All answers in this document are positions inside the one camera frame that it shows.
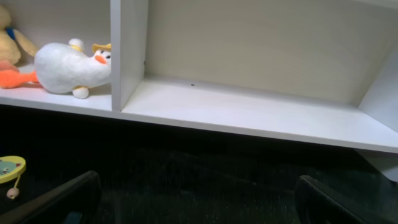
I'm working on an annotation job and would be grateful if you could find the yellow rattle drum toy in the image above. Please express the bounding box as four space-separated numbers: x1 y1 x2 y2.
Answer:
0 155 27 200

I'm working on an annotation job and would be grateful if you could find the white plush duck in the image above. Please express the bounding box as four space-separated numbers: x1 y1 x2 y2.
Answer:
0 37 112 100

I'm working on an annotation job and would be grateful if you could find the white shelf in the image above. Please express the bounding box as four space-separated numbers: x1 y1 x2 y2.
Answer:
0 0 398 183

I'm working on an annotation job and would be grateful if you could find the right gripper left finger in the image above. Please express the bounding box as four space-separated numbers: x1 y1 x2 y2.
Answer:
0 170 102 224

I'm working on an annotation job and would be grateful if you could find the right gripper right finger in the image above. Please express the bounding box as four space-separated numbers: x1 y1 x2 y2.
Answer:
294 174 398 224

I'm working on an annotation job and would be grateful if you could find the yellow plush duck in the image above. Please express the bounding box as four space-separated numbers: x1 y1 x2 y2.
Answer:
0 4 40 66

